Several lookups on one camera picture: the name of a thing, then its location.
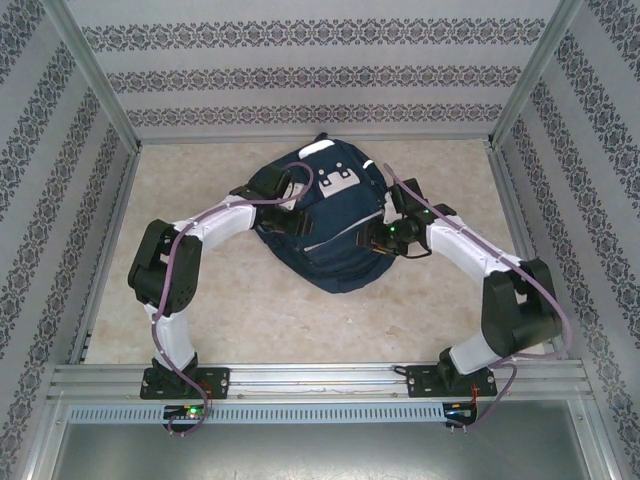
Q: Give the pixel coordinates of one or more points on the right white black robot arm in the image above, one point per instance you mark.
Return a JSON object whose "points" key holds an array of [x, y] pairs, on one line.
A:
{"points": [[472, 355]]}

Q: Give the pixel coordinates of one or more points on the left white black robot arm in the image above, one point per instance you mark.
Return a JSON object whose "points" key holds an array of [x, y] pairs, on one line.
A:
{"points": [[175, 340]]}

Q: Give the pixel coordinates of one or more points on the small circuit board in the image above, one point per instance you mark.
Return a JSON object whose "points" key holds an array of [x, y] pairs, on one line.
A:
{"points": [[460, 412], [192, 412]]}

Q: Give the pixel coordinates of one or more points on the grey metal shelf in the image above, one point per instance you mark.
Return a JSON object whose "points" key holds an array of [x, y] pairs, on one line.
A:
{"points": [[320, 455]]}

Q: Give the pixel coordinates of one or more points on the aluminium side rail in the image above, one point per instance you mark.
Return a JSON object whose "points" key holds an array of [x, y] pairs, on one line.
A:
{"points": [[510, 200], [107, 250]]}

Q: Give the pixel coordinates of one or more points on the navy blue backpack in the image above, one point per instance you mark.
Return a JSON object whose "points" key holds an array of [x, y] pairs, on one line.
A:
{"points": [[340, 260]]}

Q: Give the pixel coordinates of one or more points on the aluminium frame post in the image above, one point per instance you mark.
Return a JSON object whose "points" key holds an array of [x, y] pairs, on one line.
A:
{"points": [[94, 75], [532, 75]]}

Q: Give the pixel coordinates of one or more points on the aluminium mounting rail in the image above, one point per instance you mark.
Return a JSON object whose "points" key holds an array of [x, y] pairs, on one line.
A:
{"points": [[320, 380]]}

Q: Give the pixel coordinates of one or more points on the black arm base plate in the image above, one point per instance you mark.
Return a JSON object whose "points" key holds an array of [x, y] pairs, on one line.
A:
{"points": [[420, 382], [220, 382]]}

